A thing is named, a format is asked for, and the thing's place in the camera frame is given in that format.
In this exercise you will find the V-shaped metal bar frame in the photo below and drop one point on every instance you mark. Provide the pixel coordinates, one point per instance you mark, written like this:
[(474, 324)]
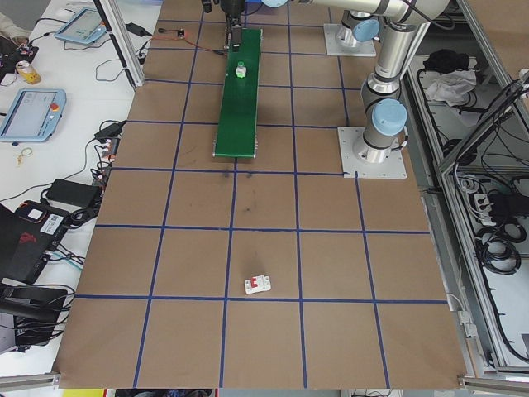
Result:
[(438, 248)]

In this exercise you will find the black box in frame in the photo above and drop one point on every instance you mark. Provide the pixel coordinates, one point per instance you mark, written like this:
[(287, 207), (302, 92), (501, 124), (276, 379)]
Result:
[(502, 202)]

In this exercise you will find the large black power adapter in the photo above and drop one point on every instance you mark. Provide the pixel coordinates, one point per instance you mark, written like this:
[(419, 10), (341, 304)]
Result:
[(72, 192)]

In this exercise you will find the blue plastic bin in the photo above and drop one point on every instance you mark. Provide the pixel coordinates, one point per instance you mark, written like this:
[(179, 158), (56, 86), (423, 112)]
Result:
[(252, 1)]

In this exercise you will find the white power strip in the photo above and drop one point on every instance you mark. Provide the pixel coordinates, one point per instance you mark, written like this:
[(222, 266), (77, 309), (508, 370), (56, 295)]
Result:
[(481, 204)]

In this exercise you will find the medium black power adapter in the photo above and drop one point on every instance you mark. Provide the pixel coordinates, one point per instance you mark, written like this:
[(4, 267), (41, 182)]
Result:
[(109, 129)]

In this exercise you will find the small blue teach pendant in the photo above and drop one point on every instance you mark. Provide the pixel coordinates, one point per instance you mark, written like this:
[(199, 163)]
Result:
[(78, 27)]

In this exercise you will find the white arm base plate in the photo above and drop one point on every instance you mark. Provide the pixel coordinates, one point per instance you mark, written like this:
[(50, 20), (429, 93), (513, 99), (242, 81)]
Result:
[(330, 45), (392, 169)]

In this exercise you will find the aluminium profile post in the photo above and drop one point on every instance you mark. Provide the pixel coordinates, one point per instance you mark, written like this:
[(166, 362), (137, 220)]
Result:
[(134, 70)]

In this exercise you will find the white cloth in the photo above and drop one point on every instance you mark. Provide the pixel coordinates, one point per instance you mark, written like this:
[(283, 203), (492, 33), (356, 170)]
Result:
[(448, 89)]

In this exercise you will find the green conveyor belt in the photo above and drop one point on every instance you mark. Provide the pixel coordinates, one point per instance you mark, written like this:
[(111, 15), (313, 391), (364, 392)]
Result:
[(239, 116)]

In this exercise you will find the yellow drink can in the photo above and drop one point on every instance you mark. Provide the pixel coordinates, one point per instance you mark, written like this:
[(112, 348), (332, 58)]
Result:
[(29, 72)]

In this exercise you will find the small black power adapter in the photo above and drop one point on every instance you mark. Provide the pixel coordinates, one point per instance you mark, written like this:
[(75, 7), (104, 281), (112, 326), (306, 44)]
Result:
[(134, 28)]

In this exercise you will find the person forearm beige sleeve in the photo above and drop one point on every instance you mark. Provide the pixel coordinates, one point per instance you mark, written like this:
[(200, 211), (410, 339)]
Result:
[(10, 27)]

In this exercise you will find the black cloth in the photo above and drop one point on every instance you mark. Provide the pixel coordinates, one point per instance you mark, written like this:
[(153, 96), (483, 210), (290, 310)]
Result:
[(446, 60)]

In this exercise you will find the black laptop red logo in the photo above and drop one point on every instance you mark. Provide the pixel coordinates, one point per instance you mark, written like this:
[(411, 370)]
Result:
[(20, 256)]

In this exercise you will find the large blue teach pendant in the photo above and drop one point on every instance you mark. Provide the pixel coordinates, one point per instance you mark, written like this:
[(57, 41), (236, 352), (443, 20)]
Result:
[(29, 113)]

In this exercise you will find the black power strip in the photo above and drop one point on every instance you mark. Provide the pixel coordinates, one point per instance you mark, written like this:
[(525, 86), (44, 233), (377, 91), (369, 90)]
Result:
[(106, 159)]

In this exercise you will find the green push button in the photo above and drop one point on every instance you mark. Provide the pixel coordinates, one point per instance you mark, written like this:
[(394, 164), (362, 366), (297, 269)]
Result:
[(241, 70)]

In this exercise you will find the small black red device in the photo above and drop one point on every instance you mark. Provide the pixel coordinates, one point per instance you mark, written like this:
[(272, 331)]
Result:
[(29, 51)]

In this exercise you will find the black computer box white label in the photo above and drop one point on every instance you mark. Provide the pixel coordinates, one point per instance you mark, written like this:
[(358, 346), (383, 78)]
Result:
[(45, 223)]

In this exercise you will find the aluminium bar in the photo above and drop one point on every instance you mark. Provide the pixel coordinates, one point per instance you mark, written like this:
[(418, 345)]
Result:
[(496, 381), (29, 380)]

